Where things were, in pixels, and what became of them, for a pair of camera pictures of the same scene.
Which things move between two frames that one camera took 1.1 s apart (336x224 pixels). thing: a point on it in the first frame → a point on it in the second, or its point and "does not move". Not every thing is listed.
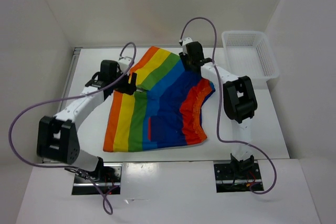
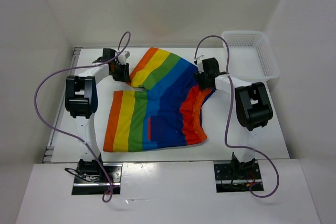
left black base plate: x=111 y=183 does not move
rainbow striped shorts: x=166 y=110 does not move
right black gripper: x=183 y=57 → x=200 y=80
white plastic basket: x=250 y=53 does not move
